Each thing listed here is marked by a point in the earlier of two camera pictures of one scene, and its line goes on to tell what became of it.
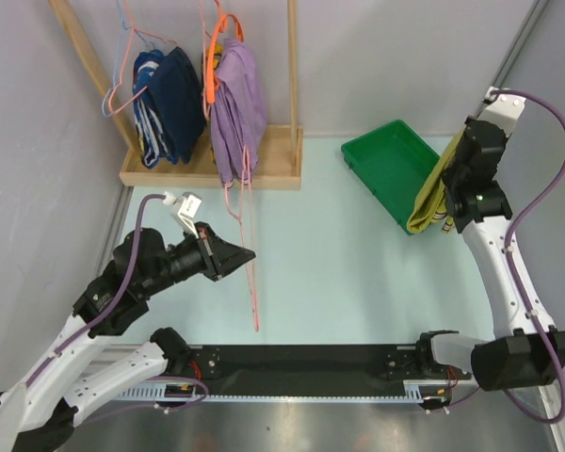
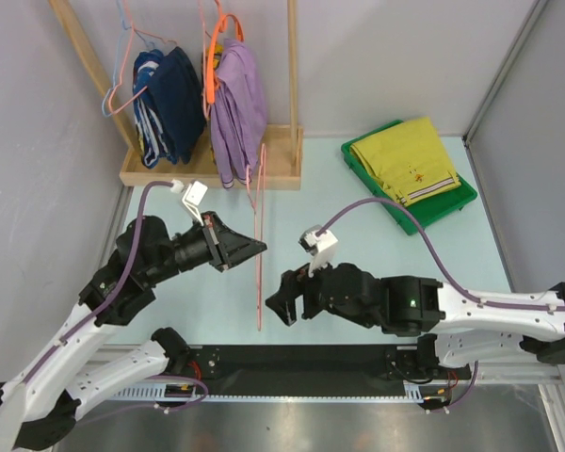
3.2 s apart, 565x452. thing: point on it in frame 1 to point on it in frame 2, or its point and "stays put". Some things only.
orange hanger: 211,55 stays put
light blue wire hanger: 122,28 stays put
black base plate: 362,367 stays put
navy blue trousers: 169,106 stays put
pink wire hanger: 247,231 to 258,214
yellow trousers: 431,201 to 409,160
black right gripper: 467,120 to 294,282
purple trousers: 239,112 stays put
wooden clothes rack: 281,165 stays put
